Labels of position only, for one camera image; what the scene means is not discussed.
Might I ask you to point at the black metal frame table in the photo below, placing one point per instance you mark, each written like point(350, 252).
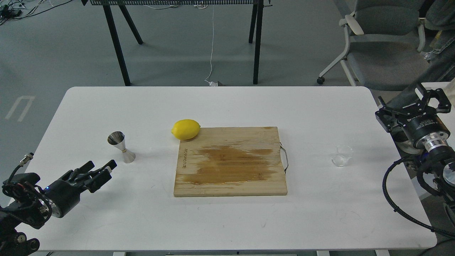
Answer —
point(176, 32)

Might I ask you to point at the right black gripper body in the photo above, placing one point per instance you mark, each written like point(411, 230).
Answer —
point(420, 128)

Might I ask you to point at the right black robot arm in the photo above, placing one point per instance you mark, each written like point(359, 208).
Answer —
point(434, 172)

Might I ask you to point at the steel double jigger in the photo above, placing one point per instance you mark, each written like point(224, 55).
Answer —
point(117, 139)

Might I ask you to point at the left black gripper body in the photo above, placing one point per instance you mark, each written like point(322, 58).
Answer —
point(64, 196)

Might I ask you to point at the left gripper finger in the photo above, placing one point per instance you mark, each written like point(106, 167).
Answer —
point(78, 173)
point(99, 177)

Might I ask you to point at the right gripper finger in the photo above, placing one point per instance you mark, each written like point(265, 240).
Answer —
point(388, 123)
point(423, 105)

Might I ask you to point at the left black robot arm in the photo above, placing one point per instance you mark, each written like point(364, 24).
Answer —
point(34, 206)

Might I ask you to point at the yellow lemon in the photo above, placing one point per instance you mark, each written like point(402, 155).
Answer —
point(185, 129)

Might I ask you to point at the person in grey clothes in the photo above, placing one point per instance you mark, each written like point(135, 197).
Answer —
point(441, 17)

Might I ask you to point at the bamboo cutting board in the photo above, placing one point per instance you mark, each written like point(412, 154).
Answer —
point(231, 161)

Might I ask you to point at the grey office chair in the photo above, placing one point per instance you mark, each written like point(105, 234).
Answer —
point(383, 66)

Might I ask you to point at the small clear measuring cup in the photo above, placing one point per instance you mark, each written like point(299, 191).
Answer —
point(342, 155)

